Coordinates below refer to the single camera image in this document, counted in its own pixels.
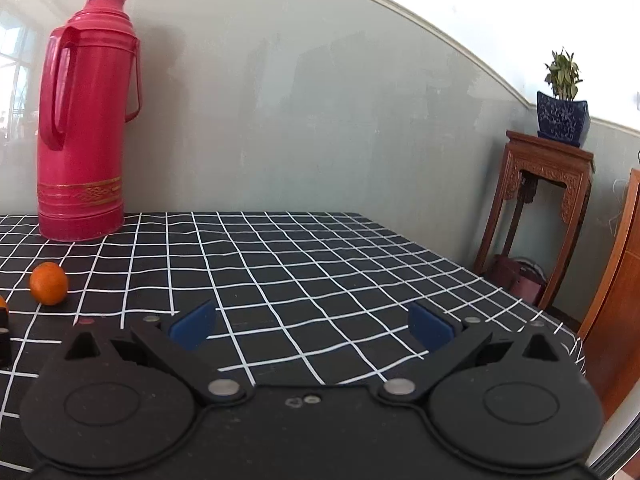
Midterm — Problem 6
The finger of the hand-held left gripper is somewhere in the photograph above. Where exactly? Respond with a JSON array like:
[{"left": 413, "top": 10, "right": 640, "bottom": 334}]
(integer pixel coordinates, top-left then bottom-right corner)
[{"left": 0, "top": 308, "right": 13, "bottom": 367}]

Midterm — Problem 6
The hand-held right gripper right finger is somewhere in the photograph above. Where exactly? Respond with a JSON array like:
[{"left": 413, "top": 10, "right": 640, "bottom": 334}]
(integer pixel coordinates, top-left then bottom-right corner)
[{"left": 377, "top": 301, "right": 562, "bottom": 406}]

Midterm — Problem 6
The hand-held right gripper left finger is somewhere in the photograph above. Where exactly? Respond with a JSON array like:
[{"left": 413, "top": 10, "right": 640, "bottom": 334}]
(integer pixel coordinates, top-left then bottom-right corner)
[{"left": 62, "top": 300, "right": 249, "bottom": 406}]

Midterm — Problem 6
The black white checkered tablecloth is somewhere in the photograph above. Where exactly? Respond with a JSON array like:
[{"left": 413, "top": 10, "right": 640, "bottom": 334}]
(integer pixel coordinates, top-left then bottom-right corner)
[{"left": 0, "top": 211, "right": 587, "bottom": 476}]

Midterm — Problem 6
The brown wooden cabinet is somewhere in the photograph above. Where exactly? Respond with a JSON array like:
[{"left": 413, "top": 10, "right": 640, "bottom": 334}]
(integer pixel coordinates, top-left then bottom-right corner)
[{"left": 577, "top": 168, "right": 640, "bottom": 422}]

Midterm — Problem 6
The carved wooden plant stand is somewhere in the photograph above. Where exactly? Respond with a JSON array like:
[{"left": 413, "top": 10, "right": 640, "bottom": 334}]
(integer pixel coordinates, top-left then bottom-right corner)
[{"left": 472, "top": 130, "right": 596, "bottom": 312}]

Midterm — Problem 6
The red thermos flask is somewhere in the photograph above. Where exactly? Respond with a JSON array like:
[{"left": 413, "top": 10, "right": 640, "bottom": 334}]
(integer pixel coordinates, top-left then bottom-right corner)
[{"left": 37, "top": 0, "right": 144, "bottom": 244}]

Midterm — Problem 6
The potted plant blue pot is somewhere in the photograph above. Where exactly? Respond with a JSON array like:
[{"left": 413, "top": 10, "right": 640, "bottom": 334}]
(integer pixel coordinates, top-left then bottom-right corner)
[{"left": 536, "top": 48, "right": 590, "bottom": 149}]

